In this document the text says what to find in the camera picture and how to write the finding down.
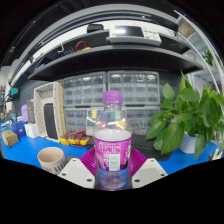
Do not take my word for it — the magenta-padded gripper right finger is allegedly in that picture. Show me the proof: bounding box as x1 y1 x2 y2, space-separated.
127 147 169 189

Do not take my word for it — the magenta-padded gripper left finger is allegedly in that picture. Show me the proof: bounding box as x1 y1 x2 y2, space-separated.
57 148 100 189

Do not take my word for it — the clear bottle with purple cap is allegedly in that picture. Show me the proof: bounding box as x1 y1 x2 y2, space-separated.
93 90 133 191

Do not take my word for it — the black tray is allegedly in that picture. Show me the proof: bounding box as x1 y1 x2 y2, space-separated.
131 133 174 162

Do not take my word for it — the beige patterned mug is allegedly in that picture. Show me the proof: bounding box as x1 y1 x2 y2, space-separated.
37 146 68 176

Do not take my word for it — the yellow multimeter with red leads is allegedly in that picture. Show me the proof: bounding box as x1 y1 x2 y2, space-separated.
59 129 90 147

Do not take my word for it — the black speaker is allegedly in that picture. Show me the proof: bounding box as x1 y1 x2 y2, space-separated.
43 103 59 139

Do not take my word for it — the parts cabinet with coloured drawers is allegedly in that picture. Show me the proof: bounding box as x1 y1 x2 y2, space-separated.
85 108 128 136

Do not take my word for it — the small white box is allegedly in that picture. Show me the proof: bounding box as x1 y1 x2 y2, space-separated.
24 123 40 139

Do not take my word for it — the green potted plant, white pot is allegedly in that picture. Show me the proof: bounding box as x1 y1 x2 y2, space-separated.
145 70 224 159

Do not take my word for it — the blue box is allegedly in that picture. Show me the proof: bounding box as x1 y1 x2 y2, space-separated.
11 121 27 138

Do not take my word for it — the beige perforated basket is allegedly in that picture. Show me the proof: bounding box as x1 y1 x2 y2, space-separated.
33 81 67 140

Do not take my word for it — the brown cardboard box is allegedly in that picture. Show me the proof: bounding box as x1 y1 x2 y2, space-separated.
1 129 19 148

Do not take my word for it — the dark grey box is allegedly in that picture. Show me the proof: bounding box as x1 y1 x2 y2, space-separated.
26 99 36 124

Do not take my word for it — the purple container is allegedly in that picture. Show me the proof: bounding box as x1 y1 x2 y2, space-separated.
20 104 29 124

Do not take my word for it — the black workbench shelf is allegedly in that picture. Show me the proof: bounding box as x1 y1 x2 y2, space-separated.
28 28 204 83

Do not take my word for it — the white oscilloscope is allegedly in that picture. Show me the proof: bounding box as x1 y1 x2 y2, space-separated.
109 25 163 47

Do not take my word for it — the white shelf unit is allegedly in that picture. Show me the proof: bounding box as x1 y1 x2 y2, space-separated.
174 9 224 91

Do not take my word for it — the small black device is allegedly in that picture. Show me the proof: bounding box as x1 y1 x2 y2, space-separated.
87 23 104 34

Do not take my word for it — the yellow tool with red cable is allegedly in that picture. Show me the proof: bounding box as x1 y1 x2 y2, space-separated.
73 40 92 53

